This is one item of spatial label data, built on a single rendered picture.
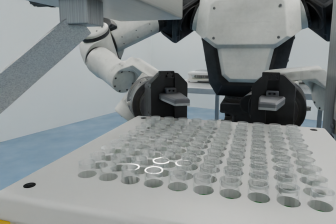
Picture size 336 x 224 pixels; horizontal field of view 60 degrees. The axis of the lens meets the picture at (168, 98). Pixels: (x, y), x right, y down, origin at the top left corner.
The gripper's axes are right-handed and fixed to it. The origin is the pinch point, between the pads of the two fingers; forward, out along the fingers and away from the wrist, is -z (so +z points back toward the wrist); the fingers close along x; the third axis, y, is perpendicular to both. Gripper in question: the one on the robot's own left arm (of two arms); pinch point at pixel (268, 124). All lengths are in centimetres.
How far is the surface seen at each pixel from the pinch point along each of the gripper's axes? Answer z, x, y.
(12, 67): -20.9, -7.6, 18.8
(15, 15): 218, -54, 321
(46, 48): -18.3, -9.2, 17.4
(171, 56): 506, -1, 238
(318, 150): -8.3, 0.1, -5.3
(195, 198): -21.6, 0.1, 2.2
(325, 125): 11.3, 2.0, -7.1
